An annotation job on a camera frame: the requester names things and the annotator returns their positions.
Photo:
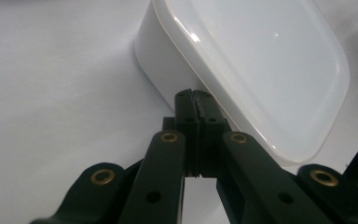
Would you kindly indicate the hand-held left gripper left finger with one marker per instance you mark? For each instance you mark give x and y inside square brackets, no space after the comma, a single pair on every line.
[186,133]

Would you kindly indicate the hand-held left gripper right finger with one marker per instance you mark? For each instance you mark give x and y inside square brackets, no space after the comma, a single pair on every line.
[213,137]

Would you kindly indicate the white plastic box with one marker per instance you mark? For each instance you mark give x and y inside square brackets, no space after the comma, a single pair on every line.
[164,68]

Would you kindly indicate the white plastic container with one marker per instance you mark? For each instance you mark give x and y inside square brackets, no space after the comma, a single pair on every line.
[261,68]

